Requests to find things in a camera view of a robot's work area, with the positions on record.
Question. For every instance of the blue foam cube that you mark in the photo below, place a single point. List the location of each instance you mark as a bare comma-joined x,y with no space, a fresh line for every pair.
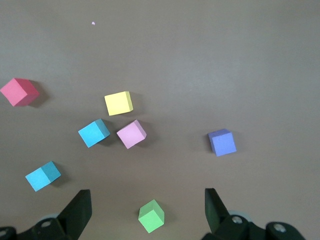
92,133
40,178

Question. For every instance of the pink foam cube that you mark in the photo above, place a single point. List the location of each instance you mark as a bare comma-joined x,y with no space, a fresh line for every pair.
130,135

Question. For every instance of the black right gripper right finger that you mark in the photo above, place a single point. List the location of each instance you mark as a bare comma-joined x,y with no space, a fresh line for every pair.
217,215

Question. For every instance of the green foam cube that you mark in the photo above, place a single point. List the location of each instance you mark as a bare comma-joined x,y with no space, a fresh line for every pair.
151,218

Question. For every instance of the yellow foam cube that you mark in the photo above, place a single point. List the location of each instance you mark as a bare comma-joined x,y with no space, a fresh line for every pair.
117,103

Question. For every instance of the purple foam cube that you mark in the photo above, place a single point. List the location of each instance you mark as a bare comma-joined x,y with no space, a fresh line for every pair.
222,143

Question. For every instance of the red foam cube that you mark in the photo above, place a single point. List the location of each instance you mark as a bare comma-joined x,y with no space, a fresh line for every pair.
17,92

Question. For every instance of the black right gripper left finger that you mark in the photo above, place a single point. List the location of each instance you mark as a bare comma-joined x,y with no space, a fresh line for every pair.
72,217

